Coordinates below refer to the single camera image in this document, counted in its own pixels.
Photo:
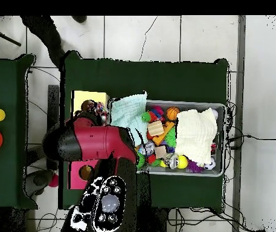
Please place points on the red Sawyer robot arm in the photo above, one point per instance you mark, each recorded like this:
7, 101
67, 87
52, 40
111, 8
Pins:
99, 142

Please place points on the clear mesh bin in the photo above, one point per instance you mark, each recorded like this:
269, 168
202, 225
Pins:
188, 104

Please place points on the wooden box with three holes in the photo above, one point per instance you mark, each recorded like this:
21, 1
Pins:
89, 95

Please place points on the ridged wooden block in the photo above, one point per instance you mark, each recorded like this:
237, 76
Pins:
155, 128

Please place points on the mint green muslin cloth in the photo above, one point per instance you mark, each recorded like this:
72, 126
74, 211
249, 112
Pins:
128, 111

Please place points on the clear glitter ball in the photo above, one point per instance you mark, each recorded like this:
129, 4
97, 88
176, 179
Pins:
148, 148

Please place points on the green spiky ball with eyes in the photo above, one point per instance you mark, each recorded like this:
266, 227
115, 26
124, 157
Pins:
141, 162

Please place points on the small orange basketball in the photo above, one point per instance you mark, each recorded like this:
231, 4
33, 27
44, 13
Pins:
172, 113

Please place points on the yellow ball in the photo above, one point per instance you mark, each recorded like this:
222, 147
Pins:
182, 162

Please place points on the cream muslin cloth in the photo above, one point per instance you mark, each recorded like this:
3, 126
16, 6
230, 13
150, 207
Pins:
195, 135

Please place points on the black padded upright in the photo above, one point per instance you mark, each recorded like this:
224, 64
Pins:
53, 101

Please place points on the dark green side table cloth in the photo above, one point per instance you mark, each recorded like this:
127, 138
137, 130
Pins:
2, 181

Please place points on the black tripod leg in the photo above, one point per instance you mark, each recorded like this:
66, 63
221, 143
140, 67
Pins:
4, 37

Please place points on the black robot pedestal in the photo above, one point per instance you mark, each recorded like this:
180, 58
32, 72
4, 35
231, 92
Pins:
157, 222

